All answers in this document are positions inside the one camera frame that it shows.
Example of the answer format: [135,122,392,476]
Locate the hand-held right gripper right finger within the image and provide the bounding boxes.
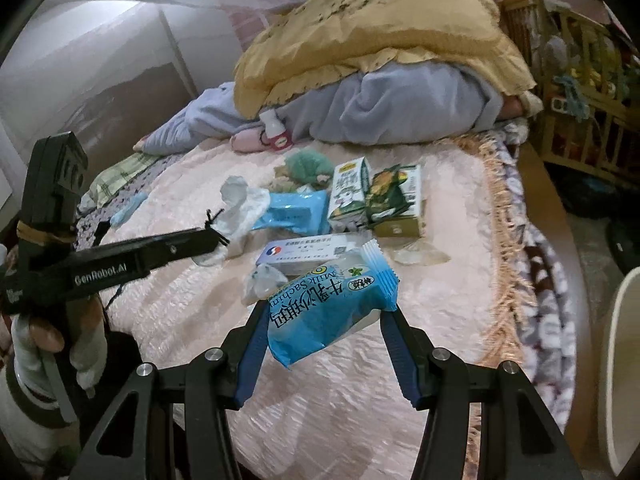
[379,304,584,480]

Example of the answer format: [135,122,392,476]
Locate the pink soft toy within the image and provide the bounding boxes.
[231,130,266,154]

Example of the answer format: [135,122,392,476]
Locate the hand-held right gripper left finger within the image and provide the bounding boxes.
[60,301,274,480]

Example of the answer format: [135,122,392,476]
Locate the brown bed frame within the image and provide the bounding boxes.
[517,140,603,361]

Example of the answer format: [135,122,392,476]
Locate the patterned fringed blanket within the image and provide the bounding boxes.
[75,125,587,441]

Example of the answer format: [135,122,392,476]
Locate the small white bottle pink label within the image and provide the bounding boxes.
[258,108,294,151]

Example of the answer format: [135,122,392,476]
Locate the person's left hand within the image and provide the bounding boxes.
[7,305,110,406]

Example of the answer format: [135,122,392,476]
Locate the blue snack packet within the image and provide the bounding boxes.
[266,240,401,368]

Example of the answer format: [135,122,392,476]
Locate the white medicine box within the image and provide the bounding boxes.
[255,232,373,277]

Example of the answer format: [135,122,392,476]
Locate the white milk carton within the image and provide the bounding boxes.
[327,156,373,231]

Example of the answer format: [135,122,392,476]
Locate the small clear plastic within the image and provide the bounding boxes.
[241,264,288,307]

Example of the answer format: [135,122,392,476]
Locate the green plush toy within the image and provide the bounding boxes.
[272,152,333,192]

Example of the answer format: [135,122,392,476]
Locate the green drink carton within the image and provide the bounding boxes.
[365,164,427,239]

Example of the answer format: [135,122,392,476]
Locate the clear plastic wrapper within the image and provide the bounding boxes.
[392,237,451,267]

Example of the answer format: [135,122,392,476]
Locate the white bin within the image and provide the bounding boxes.
[599,267,640,476]

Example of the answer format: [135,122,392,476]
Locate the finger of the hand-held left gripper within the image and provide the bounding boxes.
[142,208,231,270]

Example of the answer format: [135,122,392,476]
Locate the blue wet wipes pack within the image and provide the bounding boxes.
[250,190,333,237]

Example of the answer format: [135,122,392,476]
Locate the yellow quilt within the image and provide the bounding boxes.
[234,0,538,121]

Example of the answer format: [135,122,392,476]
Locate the white plastic bag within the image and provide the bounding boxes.
[192,175,273,267]

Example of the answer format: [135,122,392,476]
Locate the plaid cloth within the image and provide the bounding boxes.
[90,152,166,207]

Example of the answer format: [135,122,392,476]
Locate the wooden crib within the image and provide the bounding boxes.
[502,0,640,186]

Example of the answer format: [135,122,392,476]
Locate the lavender blanket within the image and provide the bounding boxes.
[134,62,506,156]

